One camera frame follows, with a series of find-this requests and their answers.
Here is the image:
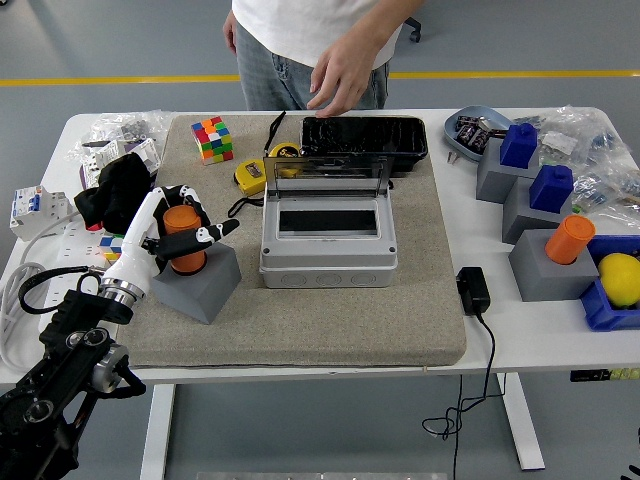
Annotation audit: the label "black plastic tray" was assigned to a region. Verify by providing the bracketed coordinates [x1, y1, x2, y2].
[299, 116, 429, 179]

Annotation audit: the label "grey block round hole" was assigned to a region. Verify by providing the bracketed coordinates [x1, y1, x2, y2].
[508, 228, 600, 303]
[149, 242, 243, 325]

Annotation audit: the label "white table leg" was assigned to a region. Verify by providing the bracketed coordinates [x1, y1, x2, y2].
[496, 372, 545, 471]
[139, 383, 176, 480]

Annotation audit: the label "small colourful puzzle cube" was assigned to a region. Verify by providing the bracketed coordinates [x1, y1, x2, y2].
[98, 233, 127, 266]

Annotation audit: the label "black power adapter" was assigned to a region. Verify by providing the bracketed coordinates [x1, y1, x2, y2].
[455, 266, 492, 316]

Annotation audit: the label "blue storage bin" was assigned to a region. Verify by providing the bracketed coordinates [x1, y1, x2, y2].
[579, 234, 640, 332]

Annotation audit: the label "orange cylinder battery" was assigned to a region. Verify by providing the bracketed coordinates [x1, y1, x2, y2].
[544, 214, 597, 265]
[163, 204, 209, 276]

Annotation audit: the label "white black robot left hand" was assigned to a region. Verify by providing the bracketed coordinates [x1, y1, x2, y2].
[102, 184, 241, 299]

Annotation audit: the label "white power strip cable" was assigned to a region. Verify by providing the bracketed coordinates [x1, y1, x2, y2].
[0, 212, 81, 374]

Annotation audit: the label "person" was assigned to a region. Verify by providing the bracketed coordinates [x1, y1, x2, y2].
[232, 0, 407, 112]

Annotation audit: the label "grey plastic junction box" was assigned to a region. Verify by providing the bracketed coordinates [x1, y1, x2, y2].
[258, 192, 399, 290]

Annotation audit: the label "black table control panel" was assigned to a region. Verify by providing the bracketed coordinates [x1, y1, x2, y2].
[569, 368, 640, 384]

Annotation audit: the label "yellow lemon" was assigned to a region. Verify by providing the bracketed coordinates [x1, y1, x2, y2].
[597, 252, 640, 309]

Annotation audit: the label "smoky transparent box lid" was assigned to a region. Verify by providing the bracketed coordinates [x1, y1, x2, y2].
[263, 155, 390, 201]

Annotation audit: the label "person's left hand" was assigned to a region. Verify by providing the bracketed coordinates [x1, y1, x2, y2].
[306, 34, 384, 119]

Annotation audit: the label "white purple carton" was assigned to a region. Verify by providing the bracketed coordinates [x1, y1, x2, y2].
[78, 137, 163, 190]

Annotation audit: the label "black adapter cord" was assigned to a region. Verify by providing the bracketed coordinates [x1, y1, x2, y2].
[422, 310, 506, 480]

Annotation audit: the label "white power strip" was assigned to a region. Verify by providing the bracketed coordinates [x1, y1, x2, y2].
[38, 219, 126, 334]

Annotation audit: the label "white circuit breaker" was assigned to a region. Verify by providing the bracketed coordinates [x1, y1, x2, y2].
[8, 184, 74, 243]

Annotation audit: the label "black purple packets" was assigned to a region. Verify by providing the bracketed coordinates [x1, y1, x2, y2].
[453, 114, 509, 151]

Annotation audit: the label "yellow tape measure picture label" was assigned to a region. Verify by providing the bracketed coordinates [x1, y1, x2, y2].
[227, 158, 269, 219]

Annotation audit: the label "clear bag of parts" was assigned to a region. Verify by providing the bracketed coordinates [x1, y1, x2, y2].
[514, 103, 632, 169]
[569, 162, 640, 231]

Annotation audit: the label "person's right hand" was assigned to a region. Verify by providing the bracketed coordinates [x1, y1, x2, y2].
[222, 9, 239, 55]

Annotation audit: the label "grey holder block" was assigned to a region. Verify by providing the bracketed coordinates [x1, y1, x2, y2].
[501, 174, 574, 245]
[475, 137, 541, 205]

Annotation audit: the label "yellow tape measure 5m print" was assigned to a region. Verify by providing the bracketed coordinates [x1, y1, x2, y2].
[263, 110, 302, 179]

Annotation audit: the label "grey-brown table mat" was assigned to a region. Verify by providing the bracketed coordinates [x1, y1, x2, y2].
[114, 113, 468, 370]

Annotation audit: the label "black cloth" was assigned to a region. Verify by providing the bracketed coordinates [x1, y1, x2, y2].
[73, 152, 154, 235]

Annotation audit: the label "clear bag of screws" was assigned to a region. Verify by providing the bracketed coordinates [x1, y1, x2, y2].
[64, 109, 171, 164]

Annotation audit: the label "blue block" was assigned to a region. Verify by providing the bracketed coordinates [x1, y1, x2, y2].
[528, 164, 574, 214]
[499, 122, 539, 169]

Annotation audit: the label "grey-blue dish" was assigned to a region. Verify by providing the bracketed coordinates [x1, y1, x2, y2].
[443, 104, 514, 164]

